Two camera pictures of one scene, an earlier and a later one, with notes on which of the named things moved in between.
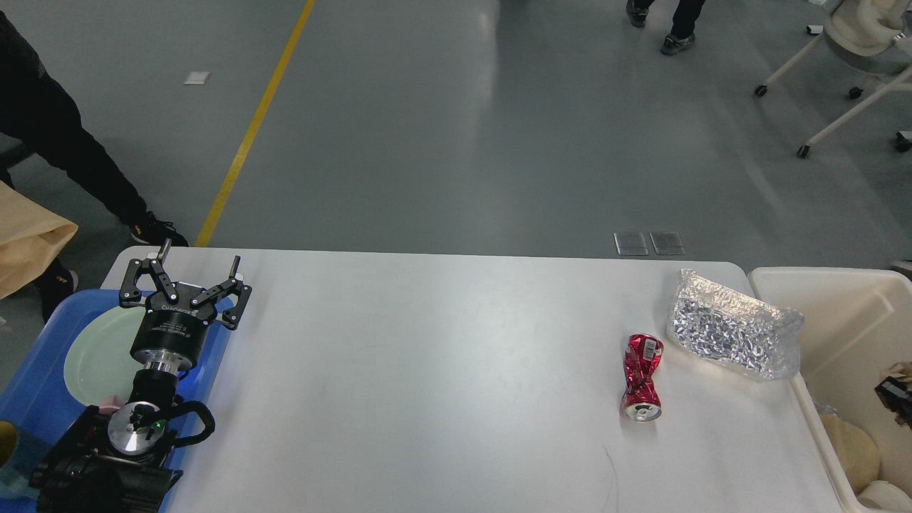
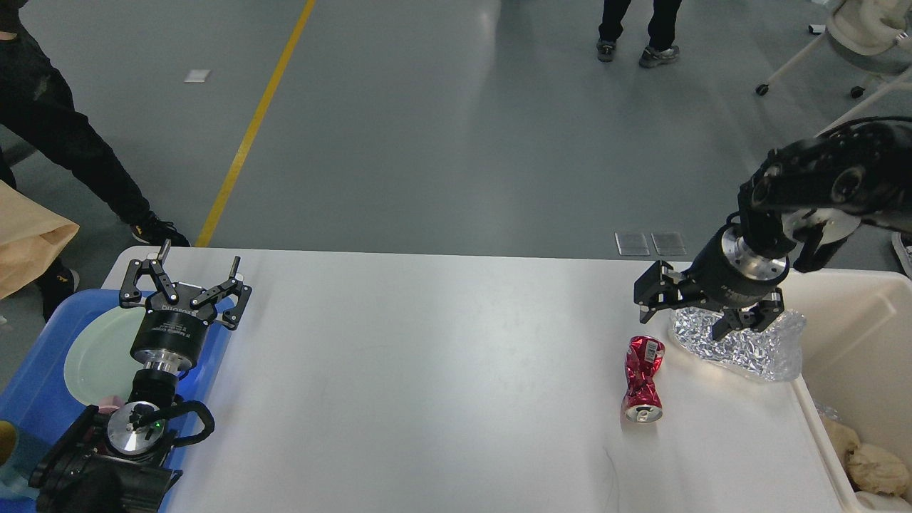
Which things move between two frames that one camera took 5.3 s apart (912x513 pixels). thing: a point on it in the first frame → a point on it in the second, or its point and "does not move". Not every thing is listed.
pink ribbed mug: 110,405 does not move
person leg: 685,18 → 661,30
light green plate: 98,363 does not move
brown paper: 901,371 → 873,469
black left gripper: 172,335 does not move
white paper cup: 884,495 does not move
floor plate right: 667,243 does not move
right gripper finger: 897,397 → 657,288
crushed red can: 640,402 does not move
